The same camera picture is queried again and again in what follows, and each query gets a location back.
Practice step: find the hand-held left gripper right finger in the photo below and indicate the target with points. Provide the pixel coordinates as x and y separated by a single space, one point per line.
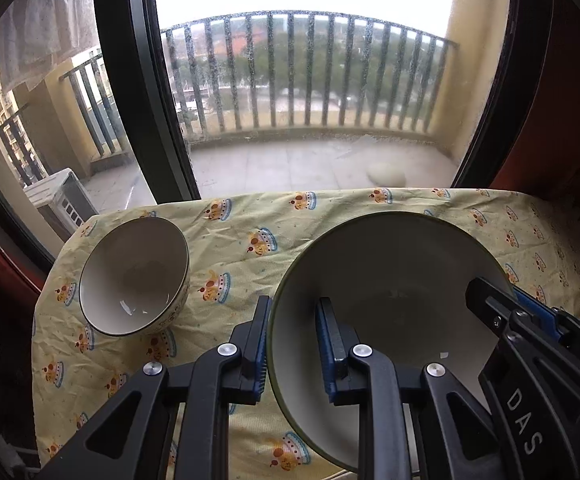
326 350

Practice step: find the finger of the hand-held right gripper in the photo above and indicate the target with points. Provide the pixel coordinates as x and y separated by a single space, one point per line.
490 307
545 314

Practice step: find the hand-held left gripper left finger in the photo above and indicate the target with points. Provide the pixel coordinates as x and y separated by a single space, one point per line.
255 340

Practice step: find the cream leaf-pattern bowl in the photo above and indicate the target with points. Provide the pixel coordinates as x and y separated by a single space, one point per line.
129 270
395 270

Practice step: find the yellow printed tablecloth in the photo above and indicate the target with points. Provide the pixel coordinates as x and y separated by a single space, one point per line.
240 270

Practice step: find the white outdoor air conditioner unit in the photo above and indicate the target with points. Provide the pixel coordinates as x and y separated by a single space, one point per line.
59 200

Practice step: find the balcony railing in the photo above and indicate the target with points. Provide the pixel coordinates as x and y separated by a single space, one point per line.
270 13

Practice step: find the translucent plastic sheet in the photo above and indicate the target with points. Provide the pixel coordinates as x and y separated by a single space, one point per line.
44 20

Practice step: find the dark window frame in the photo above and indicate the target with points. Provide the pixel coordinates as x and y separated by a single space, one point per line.
124 85

